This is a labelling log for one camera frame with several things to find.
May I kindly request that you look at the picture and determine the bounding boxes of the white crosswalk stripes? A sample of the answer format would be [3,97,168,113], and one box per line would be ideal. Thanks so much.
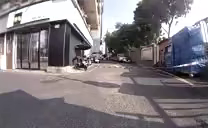
[151,96,208,128]

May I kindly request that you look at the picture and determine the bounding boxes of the row of trees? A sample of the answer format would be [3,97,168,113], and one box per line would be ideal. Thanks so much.
[103,0,195,56]

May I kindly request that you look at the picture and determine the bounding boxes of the white metal railing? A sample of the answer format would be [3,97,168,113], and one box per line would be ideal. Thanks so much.
[193,12,208,84]

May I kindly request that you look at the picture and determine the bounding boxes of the parked pale vehicle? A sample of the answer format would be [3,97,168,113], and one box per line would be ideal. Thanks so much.
[116,54,133,64]

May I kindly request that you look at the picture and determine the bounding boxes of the red brick building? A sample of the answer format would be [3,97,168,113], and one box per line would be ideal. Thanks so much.
[157,38,173,66]

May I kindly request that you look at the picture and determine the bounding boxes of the row of parked motorcycles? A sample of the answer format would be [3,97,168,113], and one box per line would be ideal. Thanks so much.
[71,54,93,71]

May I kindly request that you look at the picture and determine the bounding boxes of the black and white corner building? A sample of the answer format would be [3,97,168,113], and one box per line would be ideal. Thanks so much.
[0,0,105,73]

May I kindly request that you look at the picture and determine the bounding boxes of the grey pavement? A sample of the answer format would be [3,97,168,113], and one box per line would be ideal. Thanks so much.
[0,65,90,75]

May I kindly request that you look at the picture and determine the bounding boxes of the grey asphalt road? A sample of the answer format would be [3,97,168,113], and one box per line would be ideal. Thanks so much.
[0,61,208,128]

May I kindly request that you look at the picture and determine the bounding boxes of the grey wall with white panel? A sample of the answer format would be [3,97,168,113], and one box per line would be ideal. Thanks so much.
[126,43,160,66]

